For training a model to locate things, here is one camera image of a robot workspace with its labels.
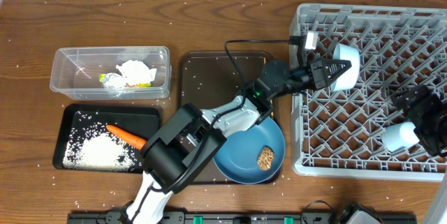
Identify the light blue rice bowl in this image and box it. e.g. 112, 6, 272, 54
330, 43, 361, 92

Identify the light blue cup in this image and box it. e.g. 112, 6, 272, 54
381, 121, 419, 152

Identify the white napkin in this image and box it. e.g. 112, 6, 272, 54
116, 60, 157, 87

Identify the orange carrot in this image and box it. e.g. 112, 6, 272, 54
106, 125, 147, 150

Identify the green foil snack wrapper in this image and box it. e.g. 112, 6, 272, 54
98, 73, 154, 96

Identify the pile of white rice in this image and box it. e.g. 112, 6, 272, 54
62, 111, 141, 172

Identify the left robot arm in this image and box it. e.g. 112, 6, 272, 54
121, 45, 360, 223

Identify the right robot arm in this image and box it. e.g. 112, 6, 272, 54
391, 84, 446, 223

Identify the grey dishwasher rack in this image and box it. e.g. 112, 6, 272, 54
289, 3, 446, 181

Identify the brown patterned food piece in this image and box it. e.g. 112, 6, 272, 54
257, 147, 274, 171

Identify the blue plate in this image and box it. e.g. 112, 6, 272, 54
213, 118, 286, 184

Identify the clear plastic bin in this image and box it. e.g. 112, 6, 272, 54
50, 46, 171, 100

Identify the black plastic tray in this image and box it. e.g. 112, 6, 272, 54
52, 104, 160, 174

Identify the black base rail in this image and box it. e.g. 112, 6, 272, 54
66, 210, 418, 224

